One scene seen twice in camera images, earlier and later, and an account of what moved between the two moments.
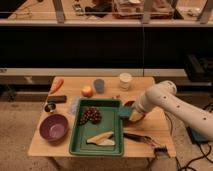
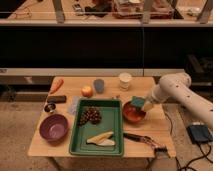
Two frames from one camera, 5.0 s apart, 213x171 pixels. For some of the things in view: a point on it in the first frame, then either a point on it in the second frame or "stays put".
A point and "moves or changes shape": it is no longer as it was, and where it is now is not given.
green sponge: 125,112 moves or changes shape
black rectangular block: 57,98 stays put
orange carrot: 57,87 stays put
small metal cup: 50,107 stays put
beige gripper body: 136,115 → 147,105
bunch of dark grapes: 93,114 stays put
